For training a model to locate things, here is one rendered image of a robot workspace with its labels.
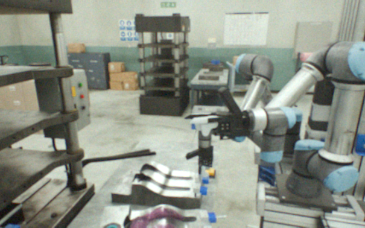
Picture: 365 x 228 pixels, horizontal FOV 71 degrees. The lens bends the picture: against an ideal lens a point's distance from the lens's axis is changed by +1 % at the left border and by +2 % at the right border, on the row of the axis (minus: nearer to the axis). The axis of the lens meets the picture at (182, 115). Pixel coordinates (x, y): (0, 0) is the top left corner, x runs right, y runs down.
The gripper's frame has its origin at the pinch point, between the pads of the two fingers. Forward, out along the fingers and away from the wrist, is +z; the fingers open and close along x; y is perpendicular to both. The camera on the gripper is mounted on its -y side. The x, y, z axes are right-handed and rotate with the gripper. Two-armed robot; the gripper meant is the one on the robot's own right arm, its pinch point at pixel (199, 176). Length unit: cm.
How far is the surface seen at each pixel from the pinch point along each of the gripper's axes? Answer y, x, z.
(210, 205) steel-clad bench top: 7.2, -10.6, 11.0
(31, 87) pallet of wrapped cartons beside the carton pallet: -317, 243, 9
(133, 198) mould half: -34.6, -17.7, 6.9
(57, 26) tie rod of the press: -73, -8, -83
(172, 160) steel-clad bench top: -24.7, 36.9, 11.0
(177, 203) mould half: -10.1, -17.7, 7.0
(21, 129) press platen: -79, -37, -38
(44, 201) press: -87, -22, 13
